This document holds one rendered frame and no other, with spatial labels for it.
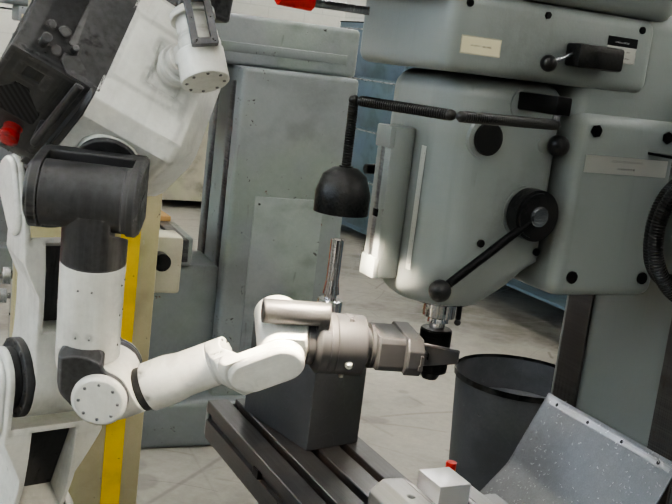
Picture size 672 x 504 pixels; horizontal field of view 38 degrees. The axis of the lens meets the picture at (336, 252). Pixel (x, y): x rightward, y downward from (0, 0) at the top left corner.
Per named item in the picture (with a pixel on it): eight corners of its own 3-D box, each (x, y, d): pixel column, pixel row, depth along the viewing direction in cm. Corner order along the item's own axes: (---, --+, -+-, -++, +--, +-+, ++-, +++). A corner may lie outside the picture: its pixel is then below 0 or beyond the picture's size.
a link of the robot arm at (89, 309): (41, 420, 137) (47, 273, 129) (65, 376, 149) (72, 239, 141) (124, 430, 137) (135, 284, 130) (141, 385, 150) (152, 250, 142)
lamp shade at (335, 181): (301, 208, 128) (307, 161, 127) (339, 206, 133) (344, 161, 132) (342, 218, 123) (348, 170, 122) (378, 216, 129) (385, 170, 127)
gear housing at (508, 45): (444, 70, 120) (455, -13, 118) (354, 60, 142) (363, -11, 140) (648, 95, 135) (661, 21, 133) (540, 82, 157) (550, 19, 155)
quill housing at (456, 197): (424, 316, 130) (459, 72, 124) (354, 278, 148) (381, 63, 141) (539, 315, 138) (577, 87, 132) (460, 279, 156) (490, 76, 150)
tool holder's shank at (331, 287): (318, 297, 181) (325, 238, 179) (327, 295, 184) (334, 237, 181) (332, 301, 179) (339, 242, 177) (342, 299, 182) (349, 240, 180)
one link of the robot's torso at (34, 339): (-14, 407, 178) (-9, 150, 173) (78, 397, 189) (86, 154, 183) (15, 430, 166) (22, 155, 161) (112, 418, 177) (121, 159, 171)
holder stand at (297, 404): (305, 452, 178) (318, 346, 174) (243, 409, 195) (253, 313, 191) (357, 442, 185) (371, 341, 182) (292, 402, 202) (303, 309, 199)
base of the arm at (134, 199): (22, 249, 132) (17, 183, 124) (44, 190, 141) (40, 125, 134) (135, 262, 133) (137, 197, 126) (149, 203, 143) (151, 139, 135)
